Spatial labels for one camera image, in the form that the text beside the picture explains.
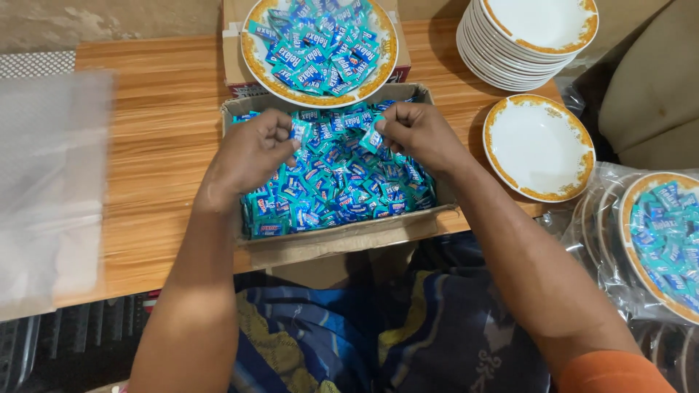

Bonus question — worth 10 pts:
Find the person's left hand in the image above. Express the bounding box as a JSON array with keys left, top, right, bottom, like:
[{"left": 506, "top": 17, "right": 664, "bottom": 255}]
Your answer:
[{"left": 199, "top": 108, "right": 302, "bottom": 212}]

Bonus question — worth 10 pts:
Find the person's right hand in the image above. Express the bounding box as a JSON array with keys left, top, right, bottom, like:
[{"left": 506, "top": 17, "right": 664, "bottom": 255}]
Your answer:
[{"left": 376, "top": 101, "right": 474, "bottom": 179}]

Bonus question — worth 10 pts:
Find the teal candy sachet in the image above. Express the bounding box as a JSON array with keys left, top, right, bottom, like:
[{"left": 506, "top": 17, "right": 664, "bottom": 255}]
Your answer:
[
  {"left": 359, "top": 116, "right": 386, "bottom": 155},
  {"left": 289, "top": 118, "right": 313, "bottom": 146}
]

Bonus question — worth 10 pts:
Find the heap of teal candies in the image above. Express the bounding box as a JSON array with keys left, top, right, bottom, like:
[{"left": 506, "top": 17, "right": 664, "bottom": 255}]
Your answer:
[{"left": 232, "top": 98, "right": 438, "bottom": 240}]

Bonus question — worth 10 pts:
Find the gold-rimmed plate with candies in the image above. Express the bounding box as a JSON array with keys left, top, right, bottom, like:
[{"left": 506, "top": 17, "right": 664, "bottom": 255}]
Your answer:
[{"left": 241, "top": 0, "right": 399, "bottom": 109}]

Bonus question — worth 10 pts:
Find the cardboard box with red print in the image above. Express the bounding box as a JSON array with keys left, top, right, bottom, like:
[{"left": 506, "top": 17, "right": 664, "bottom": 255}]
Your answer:
[{"left": 221, "top": 0, "right": 412, "bottom": 99}]

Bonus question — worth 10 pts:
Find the empty gold-rimmed white plate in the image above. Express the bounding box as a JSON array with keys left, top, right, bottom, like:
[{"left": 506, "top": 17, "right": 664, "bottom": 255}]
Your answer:
[{"left": 483, "top": 94, "right": 596, "bottom": 203}]

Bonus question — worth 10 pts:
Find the stack of gold-rimmed plates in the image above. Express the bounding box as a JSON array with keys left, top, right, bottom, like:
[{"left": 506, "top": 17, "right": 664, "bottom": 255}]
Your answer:
[{"left": 456, "top": 0, "right": 600, "bottom": 92}]

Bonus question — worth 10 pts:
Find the open brown cardboard box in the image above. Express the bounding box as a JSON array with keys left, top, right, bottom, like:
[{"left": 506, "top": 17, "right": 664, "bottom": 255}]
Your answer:
[{"left": 220, "top": 83, "right": 458, "bottom": 269}]

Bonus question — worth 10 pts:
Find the pile of teal sweets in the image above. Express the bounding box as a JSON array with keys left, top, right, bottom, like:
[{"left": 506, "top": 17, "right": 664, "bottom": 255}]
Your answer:
[{"left": 248, "top": 0, "right": 381, "bottom": 98}]

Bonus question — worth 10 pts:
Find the stack of clear plastic bags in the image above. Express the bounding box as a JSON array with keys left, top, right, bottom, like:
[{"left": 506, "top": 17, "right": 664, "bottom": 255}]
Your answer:
[{"left": 0, "top": 70, "right": 117, "bottom": 323}]

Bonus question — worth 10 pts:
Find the clear plastic wrap bag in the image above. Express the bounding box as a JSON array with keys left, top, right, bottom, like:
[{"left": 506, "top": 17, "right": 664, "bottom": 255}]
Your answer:
[{"left": 561, "top": 162, "right": 699, "bottom": 329}]

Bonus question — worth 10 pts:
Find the blue patterned sarong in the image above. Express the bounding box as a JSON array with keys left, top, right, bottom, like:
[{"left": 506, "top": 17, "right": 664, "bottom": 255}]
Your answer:
[{"left": 229, "top": 234, "right": 553, "bottom": 393}]

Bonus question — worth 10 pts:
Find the plastic-wrapped gold-rimmed plate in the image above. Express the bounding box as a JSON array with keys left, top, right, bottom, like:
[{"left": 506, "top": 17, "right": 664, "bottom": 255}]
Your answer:
[{"left": 619, "top": 172, "right": 699, "bottom": 326}]

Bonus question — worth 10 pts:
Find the beige cushion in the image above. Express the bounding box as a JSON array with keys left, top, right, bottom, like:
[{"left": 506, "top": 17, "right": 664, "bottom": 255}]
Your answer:
[{"left": 598, "top": 0, "right": 699, "bottom": 171}]

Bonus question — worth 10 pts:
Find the black ribbed mat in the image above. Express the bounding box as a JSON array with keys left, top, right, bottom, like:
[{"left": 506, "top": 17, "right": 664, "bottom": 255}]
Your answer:
[{"left": 0, "top": 292, "right": 160, "bottom": 393}]

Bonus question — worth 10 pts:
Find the wrapped mound of teal sweets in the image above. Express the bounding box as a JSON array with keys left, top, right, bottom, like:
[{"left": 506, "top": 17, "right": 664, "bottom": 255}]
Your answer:
[{"left": 629, "top": 181, "right": 699, "bottom": 315}]

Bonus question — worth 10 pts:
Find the orange sleeve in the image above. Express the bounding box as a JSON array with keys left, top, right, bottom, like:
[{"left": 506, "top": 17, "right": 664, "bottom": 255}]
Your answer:
[{"left": 557, "top": 350, "right": 678, "bottom": 393}]

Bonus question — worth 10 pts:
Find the plastic-wrapped plates bundle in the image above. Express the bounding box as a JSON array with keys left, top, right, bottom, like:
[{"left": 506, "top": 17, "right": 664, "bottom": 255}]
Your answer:
[{"left": 628, "top": 321, "right": 699, "bottom": 393}]

